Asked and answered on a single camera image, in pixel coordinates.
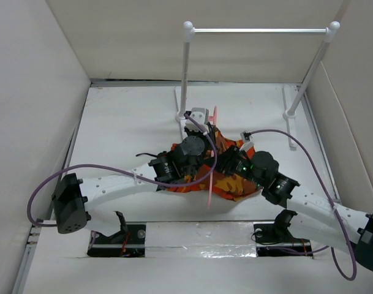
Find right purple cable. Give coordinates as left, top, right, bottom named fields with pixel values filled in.
left=244, top=129, right=358, bottom=281

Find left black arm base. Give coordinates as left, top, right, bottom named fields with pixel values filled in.
left=87, top=211, right=146, bottom=258

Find pink plastic clothes hanger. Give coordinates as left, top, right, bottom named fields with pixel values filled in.
left=206, top=105, right=219, bottom=211

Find white clothes rack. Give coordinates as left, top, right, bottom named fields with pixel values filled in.
left=175, top=21, right=341, bottom=150

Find orange camouflage trousers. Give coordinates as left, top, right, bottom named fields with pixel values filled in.
left=166, top=125, right=260, bottom=202

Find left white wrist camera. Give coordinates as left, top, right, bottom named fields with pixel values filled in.
left=185, top=107, right=209, bottom=131

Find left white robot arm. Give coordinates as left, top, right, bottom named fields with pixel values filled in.
left=51, top=132, right=214, bottom=243

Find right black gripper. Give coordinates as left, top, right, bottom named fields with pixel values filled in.
left=202, top=145, right=265, bottom=188

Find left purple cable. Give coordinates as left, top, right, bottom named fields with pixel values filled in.
left=27, top=111, right=218, bottom=227

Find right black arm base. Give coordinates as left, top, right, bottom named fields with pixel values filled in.
left=251, top=209, right=313, bottom=257

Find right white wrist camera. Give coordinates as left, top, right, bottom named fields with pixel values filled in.
left=240, top=131, right=254, bottom=152

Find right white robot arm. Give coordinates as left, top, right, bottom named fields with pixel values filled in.
left=215, top=146, right=373, bottom=271

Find purple cable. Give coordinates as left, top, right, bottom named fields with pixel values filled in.
left=244, top=129, right=358, bottom=281
left=27, top=111, right=218, bottom=227

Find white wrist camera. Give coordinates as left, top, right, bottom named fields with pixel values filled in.
left=185, top=107, right=209, bottom=131
left=240, top=131, right=254, bottom=152

